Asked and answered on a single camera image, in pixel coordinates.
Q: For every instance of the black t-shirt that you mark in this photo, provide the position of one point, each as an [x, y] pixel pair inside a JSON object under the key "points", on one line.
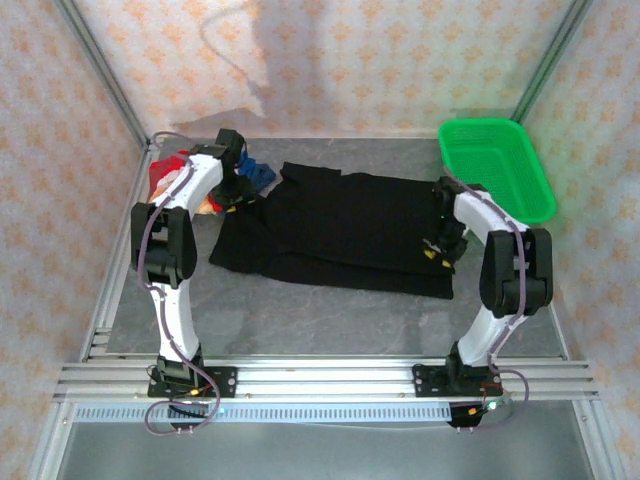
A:
{"points": [[345, 225]]}

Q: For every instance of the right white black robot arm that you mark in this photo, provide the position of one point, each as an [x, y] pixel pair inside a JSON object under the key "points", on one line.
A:
{"points": [[485, 215]]}

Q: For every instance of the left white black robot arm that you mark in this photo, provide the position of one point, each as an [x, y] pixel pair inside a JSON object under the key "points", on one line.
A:
{"points": [[175, 310]]}

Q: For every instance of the blue t-shirt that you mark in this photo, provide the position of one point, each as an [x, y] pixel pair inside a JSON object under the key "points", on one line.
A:
{"points": [[260, 175]]}

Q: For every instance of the green plastic basket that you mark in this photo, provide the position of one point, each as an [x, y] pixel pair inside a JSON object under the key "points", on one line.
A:
{"points": [[495, 165]]}

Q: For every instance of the grey metal shelf panel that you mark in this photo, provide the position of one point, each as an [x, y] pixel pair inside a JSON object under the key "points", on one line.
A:
{"points": [[320, 452]]}

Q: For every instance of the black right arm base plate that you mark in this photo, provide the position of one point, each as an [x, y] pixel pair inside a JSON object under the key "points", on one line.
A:
{"points": [[425, 381]]}

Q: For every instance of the aluminium mounting rail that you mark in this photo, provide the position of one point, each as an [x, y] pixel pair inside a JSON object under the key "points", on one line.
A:
{"points": [[325, 377]]}

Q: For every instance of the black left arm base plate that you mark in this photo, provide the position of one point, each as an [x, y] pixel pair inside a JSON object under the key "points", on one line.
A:
{"points": [[225, 382]]}

